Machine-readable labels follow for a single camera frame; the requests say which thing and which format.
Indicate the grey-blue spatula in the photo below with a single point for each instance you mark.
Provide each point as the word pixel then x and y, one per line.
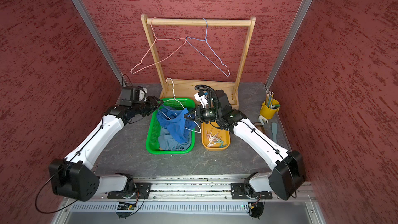
pixel 274 130

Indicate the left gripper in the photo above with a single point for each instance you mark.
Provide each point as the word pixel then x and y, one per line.
pixel 153 104

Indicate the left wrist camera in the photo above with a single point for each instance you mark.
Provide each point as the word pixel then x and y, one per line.
pixel 131 95

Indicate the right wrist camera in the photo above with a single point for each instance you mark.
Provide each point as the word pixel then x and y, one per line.
pixel 201 97

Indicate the blue wire hanger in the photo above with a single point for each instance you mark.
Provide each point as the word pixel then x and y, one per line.
pixel 203 48

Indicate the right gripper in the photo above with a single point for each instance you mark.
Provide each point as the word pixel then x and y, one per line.
pixel 199 114

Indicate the white clothespin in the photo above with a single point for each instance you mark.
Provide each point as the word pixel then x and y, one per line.
pixel 212 143

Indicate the teal clothespin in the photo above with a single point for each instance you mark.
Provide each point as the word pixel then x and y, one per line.
pixel 223 145

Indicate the yellow plastic tray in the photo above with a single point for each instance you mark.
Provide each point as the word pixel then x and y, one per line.
pixel 223 134

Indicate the white wire hanger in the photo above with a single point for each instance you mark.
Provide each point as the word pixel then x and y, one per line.
pixel 174 99

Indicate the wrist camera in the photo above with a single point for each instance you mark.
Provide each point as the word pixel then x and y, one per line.
pixel 131 95
pixel 201 97

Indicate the yellow pencil cup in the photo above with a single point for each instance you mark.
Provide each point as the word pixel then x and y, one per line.
pixel 270 106

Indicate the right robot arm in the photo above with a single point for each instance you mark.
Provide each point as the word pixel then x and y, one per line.
pixel 287 172

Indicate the royal blue tank top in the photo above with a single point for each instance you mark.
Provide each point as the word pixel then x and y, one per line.
pixel 175 123

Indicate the grey-blue tank top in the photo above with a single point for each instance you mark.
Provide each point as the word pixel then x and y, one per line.
pixel 168 143

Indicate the green plastic basket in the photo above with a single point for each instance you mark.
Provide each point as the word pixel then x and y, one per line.
pixel 155 130

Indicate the pink clothespin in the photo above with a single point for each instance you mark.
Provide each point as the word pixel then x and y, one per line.
pixel 212 138
pixel 217 136

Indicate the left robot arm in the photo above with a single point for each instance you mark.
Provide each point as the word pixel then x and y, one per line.
pixel 72 177

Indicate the pink wire hanger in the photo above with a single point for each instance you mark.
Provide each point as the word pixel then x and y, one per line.
pixel 153 40

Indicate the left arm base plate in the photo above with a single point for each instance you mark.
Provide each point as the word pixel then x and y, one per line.
pixel 132 192

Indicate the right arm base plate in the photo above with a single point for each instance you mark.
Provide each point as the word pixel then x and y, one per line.
pixel 243 191

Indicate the wooden clothes rack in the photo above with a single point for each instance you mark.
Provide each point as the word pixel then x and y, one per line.
pixel 185 88

